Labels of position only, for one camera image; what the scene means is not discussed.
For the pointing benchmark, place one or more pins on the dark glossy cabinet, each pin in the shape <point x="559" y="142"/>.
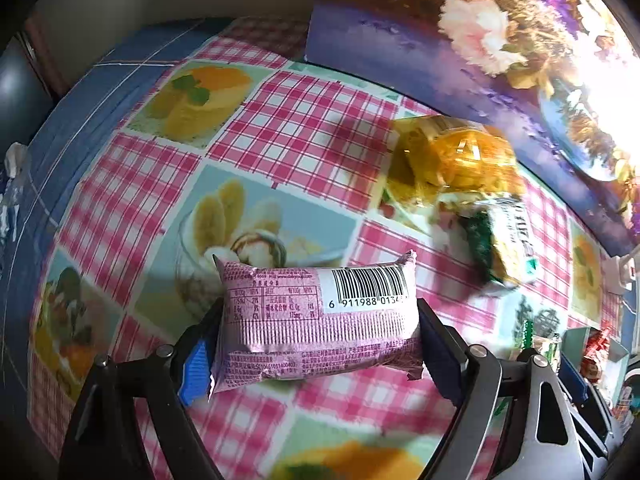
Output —
<point x="20" y="85"/>

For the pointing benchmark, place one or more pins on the pink snack packet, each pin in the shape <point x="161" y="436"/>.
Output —
<point x="320" y="335"/>

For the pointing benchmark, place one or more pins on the teal rimmed white box tray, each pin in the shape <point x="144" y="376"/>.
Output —
<point x="574" y="340"/>

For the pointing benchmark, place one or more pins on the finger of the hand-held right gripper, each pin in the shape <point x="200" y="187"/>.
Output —
<point x="572" y="380"/>

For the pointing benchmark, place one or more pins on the red heart snack packet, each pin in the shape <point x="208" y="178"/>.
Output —
<point x="595" y="355"/>

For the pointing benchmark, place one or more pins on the green white snack packet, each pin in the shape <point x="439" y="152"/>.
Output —
<point x="505" y="240"/>

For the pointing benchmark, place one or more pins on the floral painting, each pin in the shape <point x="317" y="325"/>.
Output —
<point x="380" y="25"/>

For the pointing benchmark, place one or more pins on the white power strip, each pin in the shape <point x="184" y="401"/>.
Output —
<point x="625" y="272"/>

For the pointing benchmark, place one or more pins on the gold green snack packet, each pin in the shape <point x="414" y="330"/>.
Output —
<point x="547" y="345"/>

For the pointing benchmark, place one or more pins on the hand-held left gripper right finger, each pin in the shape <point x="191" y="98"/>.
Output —
<point x="442" y="360"/>

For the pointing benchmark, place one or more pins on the orange snack packet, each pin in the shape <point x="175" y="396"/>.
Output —
<point x="465" y="160"/>

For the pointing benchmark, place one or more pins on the crumpled silver wrapper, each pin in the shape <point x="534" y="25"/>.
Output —
<point x="14" y="157"/>

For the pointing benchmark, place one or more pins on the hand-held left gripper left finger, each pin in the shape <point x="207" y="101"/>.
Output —
<point x="200" y="370"/>

